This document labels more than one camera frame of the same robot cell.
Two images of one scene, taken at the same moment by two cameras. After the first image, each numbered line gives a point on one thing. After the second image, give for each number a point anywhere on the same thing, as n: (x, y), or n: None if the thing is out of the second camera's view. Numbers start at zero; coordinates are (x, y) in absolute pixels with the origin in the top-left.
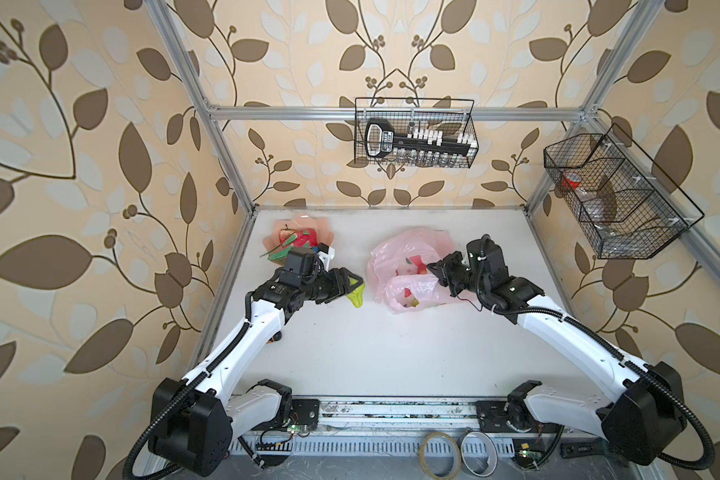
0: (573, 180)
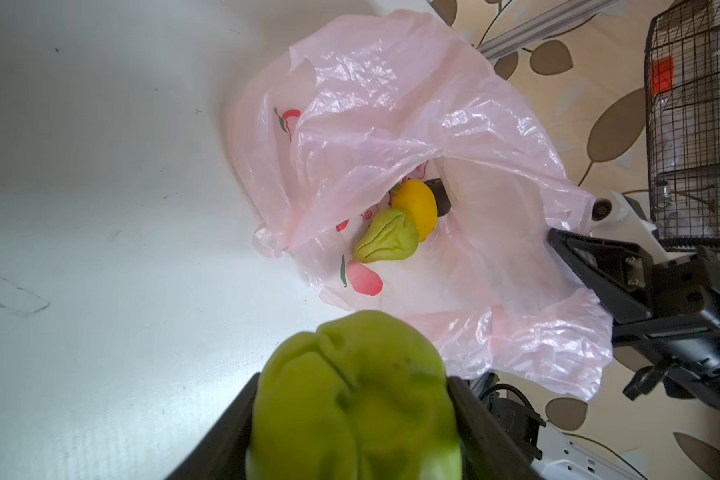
0: (662, 74)
